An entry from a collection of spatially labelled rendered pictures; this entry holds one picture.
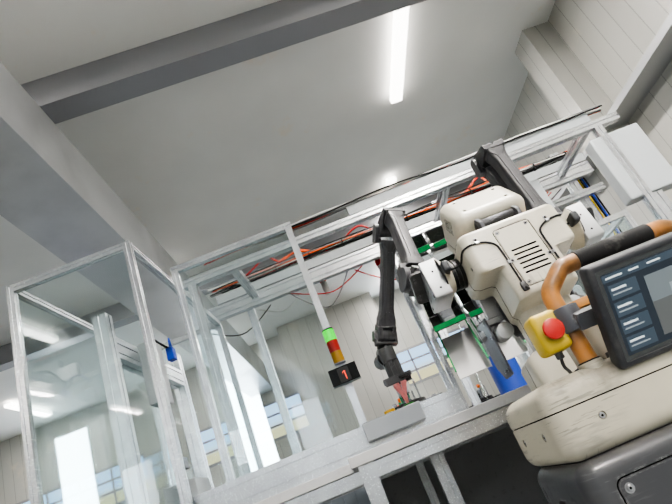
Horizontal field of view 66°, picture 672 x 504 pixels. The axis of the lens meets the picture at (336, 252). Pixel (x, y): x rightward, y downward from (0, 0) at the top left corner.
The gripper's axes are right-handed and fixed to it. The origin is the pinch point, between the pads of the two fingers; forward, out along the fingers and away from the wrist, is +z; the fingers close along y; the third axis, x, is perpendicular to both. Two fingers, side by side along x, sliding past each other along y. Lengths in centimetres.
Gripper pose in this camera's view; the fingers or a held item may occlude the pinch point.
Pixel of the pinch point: (407, 401)
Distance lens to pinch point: 187.8
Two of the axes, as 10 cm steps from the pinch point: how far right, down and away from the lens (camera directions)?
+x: -1.1, -3.8, -9.2
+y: -9.3, 3.6, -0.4
